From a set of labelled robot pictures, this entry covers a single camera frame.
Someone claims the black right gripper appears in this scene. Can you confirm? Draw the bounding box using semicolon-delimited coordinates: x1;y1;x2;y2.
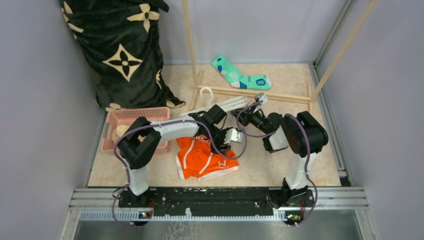
231;102;271;136

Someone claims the white multi-clip hanger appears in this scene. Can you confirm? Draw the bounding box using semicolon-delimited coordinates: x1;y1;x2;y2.
178;86;249;118

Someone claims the orange underwear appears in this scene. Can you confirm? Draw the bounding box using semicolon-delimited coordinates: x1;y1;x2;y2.
175;135;241;182

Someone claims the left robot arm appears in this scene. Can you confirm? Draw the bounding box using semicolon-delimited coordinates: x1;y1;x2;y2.
113;105;240;207

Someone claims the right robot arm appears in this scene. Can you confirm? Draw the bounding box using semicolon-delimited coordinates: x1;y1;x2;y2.
230;108;329;207

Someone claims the green blue patterned sock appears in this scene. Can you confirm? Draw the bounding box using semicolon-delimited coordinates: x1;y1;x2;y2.
211;55;273;90

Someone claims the beige cloth in basket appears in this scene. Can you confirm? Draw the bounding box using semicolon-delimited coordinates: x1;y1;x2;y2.
111;124;130;143

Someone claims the pink plastic basket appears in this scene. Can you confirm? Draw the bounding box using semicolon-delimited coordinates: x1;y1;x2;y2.
100;107;170;154

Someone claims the black floral blanket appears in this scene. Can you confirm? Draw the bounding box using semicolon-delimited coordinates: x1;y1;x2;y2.
59;0;185;112

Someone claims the wooden drying rack frame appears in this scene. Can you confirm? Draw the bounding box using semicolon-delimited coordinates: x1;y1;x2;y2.
180;0;380;115

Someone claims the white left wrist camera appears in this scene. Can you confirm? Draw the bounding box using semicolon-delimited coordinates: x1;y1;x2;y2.
224;127;244;144

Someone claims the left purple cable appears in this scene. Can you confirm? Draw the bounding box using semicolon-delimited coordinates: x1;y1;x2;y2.
110;119;248;229

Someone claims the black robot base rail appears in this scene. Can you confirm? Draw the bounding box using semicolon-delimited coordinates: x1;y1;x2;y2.
118;187;314;217

